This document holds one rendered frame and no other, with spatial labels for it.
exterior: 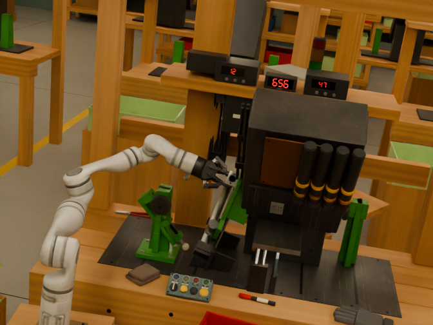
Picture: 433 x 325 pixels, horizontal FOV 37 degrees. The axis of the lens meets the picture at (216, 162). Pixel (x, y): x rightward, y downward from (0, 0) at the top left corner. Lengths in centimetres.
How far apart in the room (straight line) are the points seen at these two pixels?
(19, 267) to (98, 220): 147
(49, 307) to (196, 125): 100
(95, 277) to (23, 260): 193
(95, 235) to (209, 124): 63
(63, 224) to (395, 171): 138
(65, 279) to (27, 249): 241
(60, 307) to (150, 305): 39
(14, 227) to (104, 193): 186
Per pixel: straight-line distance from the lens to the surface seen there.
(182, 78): 248
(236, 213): 235
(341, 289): 249
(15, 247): 440
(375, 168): 276
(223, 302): 228
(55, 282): 199
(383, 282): 260
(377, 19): 907
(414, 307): 255
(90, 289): 233
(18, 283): 403
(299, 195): 213
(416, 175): 279
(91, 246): 259
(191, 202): 276
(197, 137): 266
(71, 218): 209
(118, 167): 236
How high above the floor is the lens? 213
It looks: 21 degrees down
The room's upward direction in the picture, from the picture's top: 7 degrees clockwise
